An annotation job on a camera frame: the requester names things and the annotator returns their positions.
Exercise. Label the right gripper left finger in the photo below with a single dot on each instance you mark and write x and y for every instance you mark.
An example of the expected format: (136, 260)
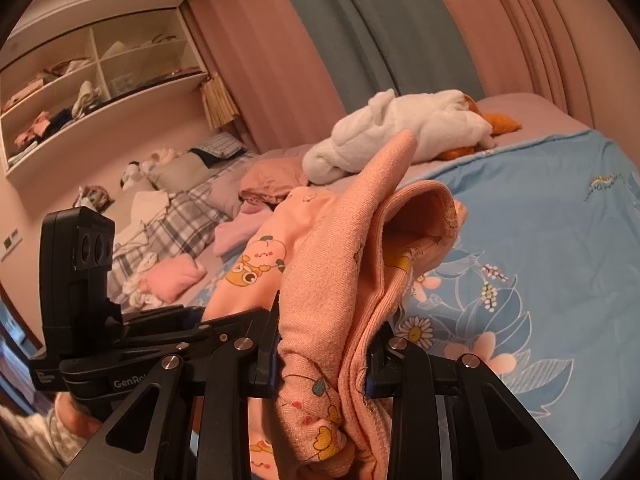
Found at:
(188, 419)

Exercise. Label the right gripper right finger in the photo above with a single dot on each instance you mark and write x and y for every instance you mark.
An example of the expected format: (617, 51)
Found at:
(455, 419)

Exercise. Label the orange cartoon print shirt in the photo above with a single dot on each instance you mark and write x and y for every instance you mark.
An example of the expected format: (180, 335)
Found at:
(337, 266)

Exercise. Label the person left hand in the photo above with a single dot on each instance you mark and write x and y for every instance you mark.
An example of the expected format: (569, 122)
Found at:
(74, 421)

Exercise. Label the white knit left sleeve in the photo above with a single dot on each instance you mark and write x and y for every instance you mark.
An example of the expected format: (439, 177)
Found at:
(48, 444)

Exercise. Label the folded pink garment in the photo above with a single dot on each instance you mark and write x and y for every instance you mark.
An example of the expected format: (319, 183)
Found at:
(170, 278)

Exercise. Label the blue floral bed sheet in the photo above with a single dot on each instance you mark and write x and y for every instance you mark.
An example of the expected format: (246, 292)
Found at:
(542, 284)

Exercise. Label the plaid grey blanket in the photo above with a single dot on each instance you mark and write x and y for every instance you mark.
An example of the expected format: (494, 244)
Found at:
(172, 211)

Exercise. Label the light pink garment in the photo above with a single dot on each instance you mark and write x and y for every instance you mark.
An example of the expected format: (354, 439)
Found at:
(235, 233)

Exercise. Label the black white plush toy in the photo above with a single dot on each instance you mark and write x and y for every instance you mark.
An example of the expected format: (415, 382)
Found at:
(136, 171)

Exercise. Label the salmon crumpled garment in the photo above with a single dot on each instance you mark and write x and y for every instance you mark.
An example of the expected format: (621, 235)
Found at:
(270, 180)

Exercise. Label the grey striped pillow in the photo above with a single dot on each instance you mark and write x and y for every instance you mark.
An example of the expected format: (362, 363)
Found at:
(219, 148)

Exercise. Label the yellow curtain tassel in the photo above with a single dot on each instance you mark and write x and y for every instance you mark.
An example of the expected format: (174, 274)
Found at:
(219, 107)

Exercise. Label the white plush blanket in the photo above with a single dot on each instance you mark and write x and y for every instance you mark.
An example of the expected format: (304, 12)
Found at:
(440, 122)

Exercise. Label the pink quilt under sheet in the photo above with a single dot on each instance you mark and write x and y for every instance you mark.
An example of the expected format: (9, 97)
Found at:
(516, 118)

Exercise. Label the teal curtain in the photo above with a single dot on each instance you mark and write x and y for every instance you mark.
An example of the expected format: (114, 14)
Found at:
(409, 46)

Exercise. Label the pink curtain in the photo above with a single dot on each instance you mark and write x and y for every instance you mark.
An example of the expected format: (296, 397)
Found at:
(581, 55)

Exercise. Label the white wall socket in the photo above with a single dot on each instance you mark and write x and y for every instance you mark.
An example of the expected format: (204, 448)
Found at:
(9, 243)

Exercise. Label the wall shelf unit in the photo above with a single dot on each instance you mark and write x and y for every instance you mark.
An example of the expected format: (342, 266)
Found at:
(56, 94)

